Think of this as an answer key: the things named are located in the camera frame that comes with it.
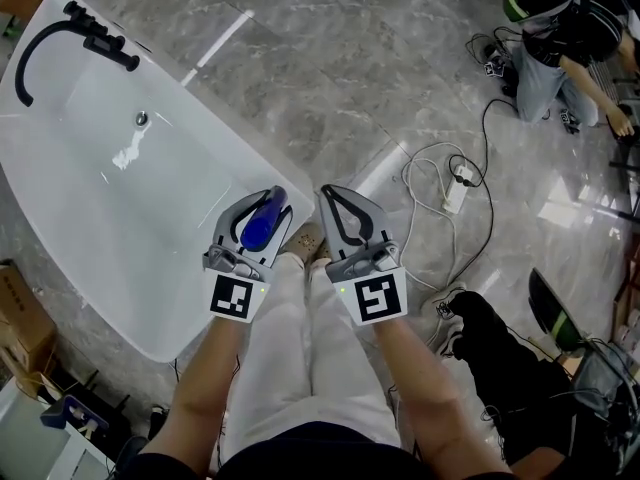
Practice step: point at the blue stand with white item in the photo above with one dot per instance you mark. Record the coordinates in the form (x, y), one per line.
(70, 415)

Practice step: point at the black bathtub faucet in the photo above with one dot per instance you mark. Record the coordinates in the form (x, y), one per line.
(30, 53)

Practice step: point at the white bathtub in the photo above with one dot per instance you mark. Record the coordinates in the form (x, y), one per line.
(125, 218)

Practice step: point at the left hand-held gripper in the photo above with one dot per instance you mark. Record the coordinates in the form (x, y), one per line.
(232, 295)

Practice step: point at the person's left forearm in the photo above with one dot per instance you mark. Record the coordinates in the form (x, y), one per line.
(205, 388)

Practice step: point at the person's right forearm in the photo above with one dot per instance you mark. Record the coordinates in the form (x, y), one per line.
(430, 393)

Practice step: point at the beige sandal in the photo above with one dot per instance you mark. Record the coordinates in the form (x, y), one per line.
(320, 258)
(302, 240)

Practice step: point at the person's dark shirt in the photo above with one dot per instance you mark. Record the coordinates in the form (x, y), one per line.
(310, 455)

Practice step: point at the blue object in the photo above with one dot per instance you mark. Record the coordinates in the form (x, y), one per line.
(262, 220)

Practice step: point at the white power strip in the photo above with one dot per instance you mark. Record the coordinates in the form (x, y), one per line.
(457, 190)

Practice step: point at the metal table with slatted shelf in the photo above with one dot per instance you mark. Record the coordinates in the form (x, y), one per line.
(615, 83)

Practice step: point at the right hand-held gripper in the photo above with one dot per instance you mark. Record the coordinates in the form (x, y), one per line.
(375, 293)

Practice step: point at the spare hand-held gripper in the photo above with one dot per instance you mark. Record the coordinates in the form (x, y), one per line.
(570, 120)
(494, 63)

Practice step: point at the cardboard box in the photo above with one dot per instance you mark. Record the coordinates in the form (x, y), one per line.
(22, 328)

